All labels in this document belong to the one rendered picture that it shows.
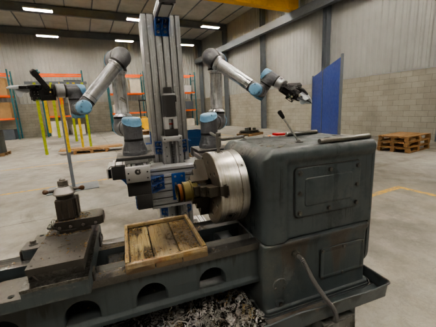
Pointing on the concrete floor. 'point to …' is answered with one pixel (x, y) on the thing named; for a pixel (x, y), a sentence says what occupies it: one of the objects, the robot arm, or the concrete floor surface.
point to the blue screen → (327, 98)
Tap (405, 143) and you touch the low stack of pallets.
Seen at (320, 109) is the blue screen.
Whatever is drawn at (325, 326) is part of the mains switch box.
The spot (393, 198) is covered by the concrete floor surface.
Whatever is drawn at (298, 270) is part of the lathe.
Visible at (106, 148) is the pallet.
